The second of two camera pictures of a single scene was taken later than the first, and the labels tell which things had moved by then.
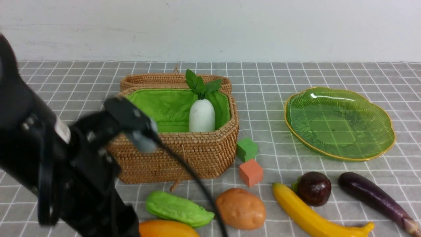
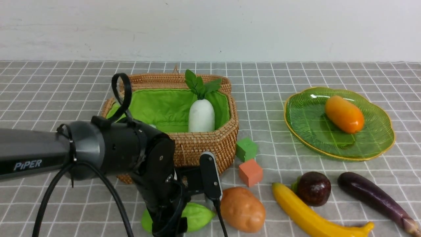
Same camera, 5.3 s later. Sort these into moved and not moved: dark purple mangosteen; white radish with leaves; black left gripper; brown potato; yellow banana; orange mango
Moved: orange mango; black left gripper
Not moved: yellow banana; brown potato; white radish with leaves; dark purple mangosteen
